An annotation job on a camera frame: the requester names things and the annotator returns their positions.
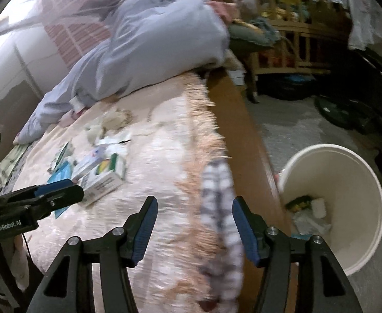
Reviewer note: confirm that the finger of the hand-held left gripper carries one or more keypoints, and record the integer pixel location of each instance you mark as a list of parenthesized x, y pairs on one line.
[(54, 186), (63, 199)]

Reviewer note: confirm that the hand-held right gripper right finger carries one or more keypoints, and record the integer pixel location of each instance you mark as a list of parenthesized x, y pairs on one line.
[(244, 231)]

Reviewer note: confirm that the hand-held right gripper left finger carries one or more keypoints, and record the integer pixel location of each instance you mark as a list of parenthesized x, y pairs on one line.
[(143, 231)]

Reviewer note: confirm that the blue plastic wrapper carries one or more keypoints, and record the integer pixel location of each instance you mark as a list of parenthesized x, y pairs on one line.
[(59, 174)]

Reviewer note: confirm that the white green milk carton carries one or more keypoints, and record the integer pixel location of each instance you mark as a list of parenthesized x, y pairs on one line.
[(62, 155)]

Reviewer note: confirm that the white red print box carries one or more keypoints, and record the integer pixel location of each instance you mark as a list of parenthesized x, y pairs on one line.
[(86, 164)]

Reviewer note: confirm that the grey white striped cloth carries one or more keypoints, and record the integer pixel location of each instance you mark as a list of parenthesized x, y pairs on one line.
[(218, 202)]

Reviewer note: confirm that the yellow green white box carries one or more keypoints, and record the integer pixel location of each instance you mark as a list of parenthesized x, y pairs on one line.
[(106, 179)]

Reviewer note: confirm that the green yellow packet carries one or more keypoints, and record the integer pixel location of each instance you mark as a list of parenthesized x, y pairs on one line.
[(298, 203)]

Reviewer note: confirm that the clear printed plastic wrapper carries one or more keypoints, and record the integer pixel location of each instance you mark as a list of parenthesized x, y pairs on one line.
[(308, 226)]

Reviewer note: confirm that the white tissue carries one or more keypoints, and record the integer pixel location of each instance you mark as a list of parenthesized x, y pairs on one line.
[(112, 143)]

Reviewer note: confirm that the white block packet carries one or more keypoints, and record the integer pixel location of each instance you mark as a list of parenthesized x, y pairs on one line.
[(318, 208)]

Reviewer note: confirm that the white trash bin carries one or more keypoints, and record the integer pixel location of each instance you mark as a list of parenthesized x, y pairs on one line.
[(357, 202)]

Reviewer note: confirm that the peach fringed blanket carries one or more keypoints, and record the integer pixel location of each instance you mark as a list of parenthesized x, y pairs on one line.
[(165, 169)]

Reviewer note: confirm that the pink bottle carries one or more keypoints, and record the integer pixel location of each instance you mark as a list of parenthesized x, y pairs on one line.
[(67, 117)]

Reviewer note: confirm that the small white bottle red label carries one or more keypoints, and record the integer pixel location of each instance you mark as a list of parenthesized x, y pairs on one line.
[(77, 103)]

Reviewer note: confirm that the beige plush toy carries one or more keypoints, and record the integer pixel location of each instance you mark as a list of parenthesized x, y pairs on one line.
[(116, 119)]

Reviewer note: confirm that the dark blue bag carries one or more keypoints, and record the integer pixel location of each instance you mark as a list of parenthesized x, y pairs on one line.
[(285, 88)]

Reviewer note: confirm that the pink striped mattress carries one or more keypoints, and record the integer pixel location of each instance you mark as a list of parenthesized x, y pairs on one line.
[(80, 36)]

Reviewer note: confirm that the white shoe box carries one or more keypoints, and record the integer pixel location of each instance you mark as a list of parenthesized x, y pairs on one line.
[(238, 76)]

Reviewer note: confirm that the dark green fan base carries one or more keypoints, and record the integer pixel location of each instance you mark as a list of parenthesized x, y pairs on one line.
[(344, 111)]

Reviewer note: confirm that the light blue duvet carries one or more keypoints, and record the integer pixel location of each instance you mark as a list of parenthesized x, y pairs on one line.
[(145, 45)]

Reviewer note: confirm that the dark green pillow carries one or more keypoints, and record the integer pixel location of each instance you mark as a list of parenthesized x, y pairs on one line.
[(246, 34)]

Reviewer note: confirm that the wooden crib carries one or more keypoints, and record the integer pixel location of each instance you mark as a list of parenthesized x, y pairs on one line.
[(295, 39)]

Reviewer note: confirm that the blue cloth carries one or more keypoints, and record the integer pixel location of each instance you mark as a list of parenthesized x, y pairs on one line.
[(266, 27)]

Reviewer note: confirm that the pink clothes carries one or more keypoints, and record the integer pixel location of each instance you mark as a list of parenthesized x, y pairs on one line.
[(223, 8)]

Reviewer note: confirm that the wooden bed frame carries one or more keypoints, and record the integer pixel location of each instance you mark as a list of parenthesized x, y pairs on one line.
[(243, 137)]

